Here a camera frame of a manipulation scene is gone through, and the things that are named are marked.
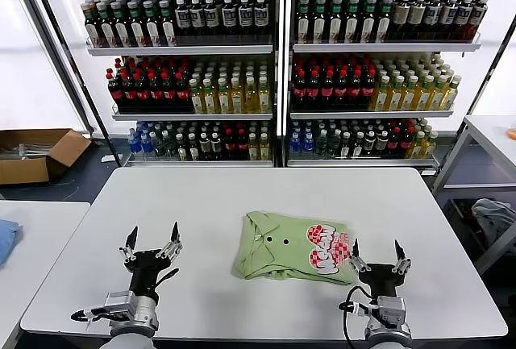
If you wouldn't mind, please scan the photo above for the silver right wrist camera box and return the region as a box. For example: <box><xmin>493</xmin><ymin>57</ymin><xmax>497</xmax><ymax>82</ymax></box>
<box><xmin>377</xmin><ymin>296</ymin><xmax>407</xmax><ymax>324</ymax></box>

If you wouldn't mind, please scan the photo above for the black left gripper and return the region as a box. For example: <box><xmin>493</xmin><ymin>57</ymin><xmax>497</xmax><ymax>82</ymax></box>
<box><xmin>119</xmin><ymin>221</ymin><xmax>183</xmax><ymax>293</ymax></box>

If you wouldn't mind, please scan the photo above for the brown cardboard box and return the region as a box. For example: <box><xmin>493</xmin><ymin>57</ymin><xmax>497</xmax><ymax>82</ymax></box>
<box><xmin>0</xmin><ymin>127</ymin><xmax>93</xmax><ymax>185</ymax></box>

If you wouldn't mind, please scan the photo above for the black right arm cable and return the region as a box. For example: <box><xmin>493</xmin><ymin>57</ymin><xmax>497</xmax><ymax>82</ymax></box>
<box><xmin>339</xmin><ymin>285</ymin><xmax>378</xmax><ymax>344</ymax></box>

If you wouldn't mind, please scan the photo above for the blue folded cloth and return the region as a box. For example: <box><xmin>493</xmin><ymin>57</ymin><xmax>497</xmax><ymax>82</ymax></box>
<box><xmin>0</xmin><ymin>218</ymin><xmax>24</xmax><ymax>266</ymax></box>

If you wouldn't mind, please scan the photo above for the dark bottle white label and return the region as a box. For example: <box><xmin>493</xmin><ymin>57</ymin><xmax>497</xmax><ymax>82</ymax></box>
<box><xmin>253</xmin><ymin>0</ymin><xmax>270</xmax><ymax>35</ymax></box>
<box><xmin>467</xmin><ymin>0</ymin><xmax>489</xmax><ymax>40</ymax></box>
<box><xmin>174</xmin><ymin>0</ymin><xmax>191</xmax><ymax>36</ymax></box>
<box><xmin>237</xmin><ymin>0</ymin><xmax>254</xmax><ymax>35</ymax></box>
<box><xmin>221</xmin><ymin>0</ymin><xmax>238</xmax><ymax>36</ymax></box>
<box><xmin>204</xmin><ymin>0</ymin><xmax>221</xmax><ymax>36</ymax></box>
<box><xmin>422</xmin><ymin>0</ymin><xmax>443</xmax><ymax>42</ymax></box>
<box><xmin>189</xmin><ymin>0</ymin><xmax>206</xmax><ymax>36</ymax></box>
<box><xmin>454</xmin><ymin>0</ymin><xmax>474</xmax><ymax>41</ymax></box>

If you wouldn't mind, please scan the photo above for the cola bottle red cap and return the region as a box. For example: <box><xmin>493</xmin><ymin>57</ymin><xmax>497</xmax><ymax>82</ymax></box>
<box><xmin>161</xmin><ymin>71</ymin><xmax>177</xmax><ymax>110</ymax></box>
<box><xmin>175</xmin><ymin>71</ymin><xmax>191</xmax><ymax>110</ymax></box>
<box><xmin>236</xmin><ymin>129</ymin><xmax>249</xmax><ymax>160</ymax></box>
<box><xmin>106</xmin><ymin>69</ymin><xmax>124</xmax><ymax>112</ymax></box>
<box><xmin>348</xmin><ymin>67</ymin><xmax>364</xmax><ymax>109</ymax></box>
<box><xmin>148</xmin><ymin>71</ymin><xmax>164</xmax><ymax>110</ymax></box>
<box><xmin>223</xmin><ymin>129</ymin><xmax>237</xmax><ymax>160</ymax></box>
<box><xmin>293</xmin><ymin>69</ymin><xmax>308</xmax><ymax>110</ymax></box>
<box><xmin>134</xmin><ymin>71</ymin><xmax>151</xmax><ymax>111</ymax></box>
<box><xmin>306</xmin><ymin>69</ymin><xmax>323</xmax><ymax>110</ymax></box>
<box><xmin>361</xmin><ymin>67</ymin><xmax>377</xmax><ymax>108</ymax></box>
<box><xmin>399</xmin><ymin>127</ymin><xmax>414</xmax><ymax>156</ymax></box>
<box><xmin>321</xmin><ymin>69</ymin><xmax>336</xmax><ymax>110</ymax></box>
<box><xmin>335</xmin><ymin>69</ymin><xmax>350</xmax><ymax>110</ymax></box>
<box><xmin>387</xmin><ymin>127</ymin><xmax>401</xmax><ymax>156</ymax></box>
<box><xmin>120</xmin><ymin>71</ymin><xmax>137</xmax><ymax>111</ymax></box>

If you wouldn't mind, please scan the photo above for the grey diagonal frame pole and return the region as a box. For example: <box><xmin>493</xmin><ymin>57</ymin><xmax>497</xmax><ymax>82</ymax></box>
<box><xmin>6</xmin><ymin>0</ymin><xmax>96</xmax><ymax>137</ymax></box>

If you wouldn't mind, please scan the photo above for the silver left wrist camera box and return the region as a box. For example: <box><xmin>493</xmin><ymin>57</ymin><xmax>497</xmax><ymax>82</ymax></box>
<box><xmin>105</xmin><ymin>291</ymin><xmax>136</xmax><ymax>318</ymax></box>

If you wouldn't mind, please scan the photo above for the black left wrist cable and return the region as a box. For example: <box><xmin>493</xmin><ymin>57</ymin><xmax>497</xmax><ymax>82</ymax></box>
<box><xmin>70</xmin><ymin>307</ymin><xmax>134</xmax><ymax>324</ymax></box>

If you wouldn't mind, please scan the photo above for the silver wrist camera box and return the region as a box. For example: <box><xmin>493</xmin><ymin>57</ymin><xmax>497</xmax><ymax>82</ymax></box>
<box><xmin>377</xmin><ymin>296</ymin><xmax>407</xmax><ymax>324</ymax></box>
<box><xmin>105</xmin><ymin>291</ymin><xmax>136</xmax><ymax>318</ymax></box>

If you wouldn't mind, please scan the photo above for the grey frame side table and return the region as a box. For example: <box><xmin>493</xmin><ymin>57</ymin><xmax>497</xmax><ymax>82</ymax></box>
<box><xmin>431</xmin><ymin>114</ymin><xmax>516</xmax><ymax>276</ymax></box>

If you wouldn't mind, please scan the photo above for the black diagonal frame pole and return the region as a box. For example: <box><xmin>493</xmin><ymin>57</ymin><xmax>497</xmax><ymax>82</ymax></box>
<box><xmin>23</xmin><ymin>0</ymin><xmax>124</xmax><ymax>167</ymax></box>
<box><xmin>437</xmin><ymin>14</ymin><xmax>516</xmax><ymax>172</ymax></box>

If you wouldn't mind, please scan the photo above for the dark bottle green cap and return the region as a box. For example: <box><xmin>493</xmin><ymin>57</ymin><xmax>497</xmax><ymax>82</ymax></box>
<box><xmin>158</xmin><ymin>0</ymin><xmax>177</xmax><ymax>47</ymax></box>
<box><xmin>143</xmin><ymin>0</ymin><xmax>162</xmax><ymax>48</ymax></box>
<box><xmin>297</xmin><ymin>0</ymin><xmax>311</xmax><ymax>44</ymax></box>
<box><xmin>375</xmin><ymin>0</ymin><xmax>393</xmax><ymax>43</ymax></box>
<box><xmin>312</xmin><ymin>0</ymin><xmax>327</xmax><ymax>44</ymax></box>
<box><xmin>360</xmin><ymin>0</ymin><xmax>377</xmax><ymax>44</ymax></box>
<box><xmin>96</xmin><ymin>1</ymin><xmax>117</xmax><ymax>48</ymax></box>
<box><xmin>328</xmin><ymin>0</ymin><xmax>343</xmax><ymax>44</ymax></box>
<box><xmin>344</xmin><ymin>0</ymin><xmax>360</xmax><ymax>44</ymax></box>
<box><xmin>111</xmin><ymin>1</ymin><xmax>132</xmax><ymax>48</ymax></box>
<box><xmin>82</xmin><ymin>0</ymin><xmax>102</xmax><ymax>48</ymax></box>
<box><xmin>127</xmin><ymin>0</ymin><xmax>147</xmax><ymax>48</ymax></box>

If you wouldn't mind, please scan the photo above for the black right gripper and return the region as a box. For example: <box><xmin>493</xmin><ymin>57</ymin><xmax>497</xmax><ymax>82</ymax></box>
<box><xmin>348</xmin><ymin>238</ymin><xmax>412</xmax><ymax>298</ymax></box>

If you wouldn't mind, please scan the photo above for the black left gripper cable loop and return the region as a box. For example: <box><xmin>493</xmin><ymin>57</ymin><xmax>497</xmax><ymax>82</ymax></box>
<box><xmin>155</xmin><ymin>268</ymin><xmax>180</xmax><ymax>288</ymax></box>

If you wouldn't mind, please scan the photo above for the grey crumpled cloth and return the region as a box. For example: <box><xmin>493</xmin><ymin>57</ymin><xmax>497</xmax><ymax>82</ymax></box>
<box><xmin>470</xmin><ymin>197</ymin><xmax>516</xmax><ymax>250</ymax></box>

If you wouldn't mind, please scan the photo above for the green polo shirt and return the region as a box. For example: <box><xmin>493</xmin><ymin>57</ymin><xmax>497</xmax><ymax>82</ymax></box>
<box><xmin>232</xmin><ymin>210</ymin><xmax>359</xmax><ymax>286</ymax></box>

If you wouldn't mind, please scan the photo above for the white shelf rack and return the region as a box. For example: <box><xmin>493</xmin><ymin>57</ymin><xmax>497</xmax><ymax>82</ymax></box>
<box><xmin>58</xmin><ymin>0</ymin><xmax>283</xmax><ymax>168</ymax></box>
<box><xmin>281</xmin><ymin>0</ymin><xmax>511</xmax><ymax>172</ymax></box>

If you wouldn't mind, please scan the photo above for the white side table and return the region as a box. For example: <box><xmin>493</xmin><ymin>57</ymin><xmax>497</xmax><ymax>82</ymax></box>
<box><xmin>0</xmin><ymin>199</ymin><xmax>92</xmax><ymax>349</ymax></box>

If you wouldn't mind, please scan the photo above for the metal rods bundle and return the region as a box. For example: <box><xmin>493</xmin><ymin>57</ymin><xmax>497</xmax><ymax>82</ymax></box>
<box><xmin>0</xmin><ymin>142</ymin><xmax>54</xmax><ymax>161</ymax></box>

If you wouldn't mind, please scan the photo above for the dark bottle beige label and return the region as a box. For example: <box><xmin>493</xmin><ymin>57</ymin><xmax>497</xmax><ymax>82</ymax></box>
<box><xmin>407</xmin><ymin>0</ymin><xmax>427</xmax><ymax>42</ymax></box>
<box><xmin>439</xmin><ymin>0</ymin><xmax>460</xmax><ymax>41</ymax></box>
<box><xmin>391</xmin><ymin>0</ymin><xmax>411</xmax><ymax>42</ymax></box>

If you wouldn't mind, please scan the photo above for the black storage crate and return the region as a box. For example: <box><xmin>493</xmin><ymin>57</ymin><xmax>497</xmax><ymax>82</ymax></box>
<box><xmin>446</xmin><ymin>197</ymin><xmax>499</xmax><ymax>262</ymax></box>

